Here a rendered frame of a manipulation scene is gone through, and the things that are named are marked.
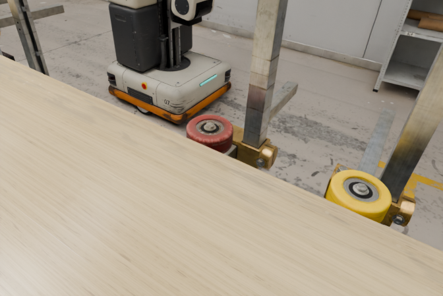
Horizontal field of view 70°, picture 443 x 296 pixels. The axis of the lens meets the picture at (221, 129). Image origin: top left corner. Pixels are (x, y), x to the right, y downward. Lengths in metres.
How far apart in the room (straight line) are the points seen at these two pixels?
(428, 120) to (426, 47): 2.72
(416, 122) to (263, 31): 0.26
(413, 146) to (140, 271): 0.40
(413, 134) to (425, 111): 0.04
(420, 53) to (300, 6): 1.12
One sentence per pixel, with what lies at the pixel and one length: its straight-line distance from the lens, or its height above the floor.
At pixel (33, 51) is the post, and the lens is 1.10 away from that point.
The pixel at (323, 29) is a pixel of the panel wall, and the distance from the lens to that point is 3.34.
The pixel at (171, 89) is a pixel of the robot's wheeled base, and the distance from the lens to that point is 1.97.
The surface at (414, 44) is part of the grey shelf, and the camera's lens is 3.22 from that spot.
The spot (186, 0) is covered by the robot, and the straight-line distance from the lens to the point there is 1.92.
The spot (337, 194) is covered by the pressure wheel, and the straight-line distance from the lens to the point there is 0.46.
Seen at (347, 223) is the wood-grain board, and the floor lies 0.90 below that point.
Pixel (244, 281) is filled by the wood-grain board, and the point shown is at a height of 0.90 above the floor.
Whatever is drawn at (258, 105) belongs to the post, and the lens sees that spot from 0.58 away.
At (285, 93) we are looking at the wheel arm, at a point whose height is 0.82.
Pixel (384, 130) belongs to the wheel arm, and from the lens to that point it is 0.78.
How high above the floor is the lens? 1.22
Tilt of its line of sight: 36 degrees down
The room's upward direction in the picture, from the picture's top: 3 degrees clockwise
